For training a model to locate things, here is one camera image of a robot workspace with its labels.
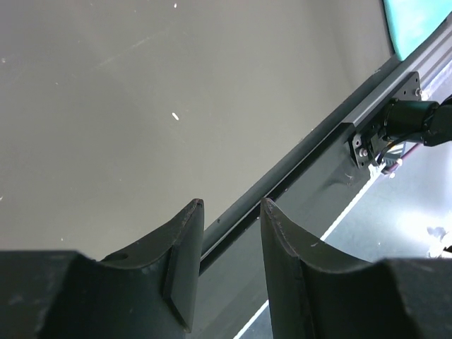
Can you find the folded teal t shirt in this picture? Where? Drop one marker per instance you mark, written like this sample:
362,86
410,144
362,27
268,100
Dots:
411,22

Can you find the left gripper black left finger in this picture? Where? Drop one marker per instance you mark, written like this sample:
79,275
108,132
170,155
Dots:
145,290

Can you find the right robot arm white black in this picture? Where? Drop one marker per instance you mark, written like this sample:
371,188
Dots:
421,122

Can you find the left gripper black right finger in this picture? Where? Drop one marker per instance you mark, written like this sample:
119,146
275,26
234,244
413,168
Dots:
390,298

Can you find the aluminium frame rail front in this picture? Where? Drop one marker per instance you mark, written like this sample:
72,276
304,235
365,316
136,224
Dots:
432,62

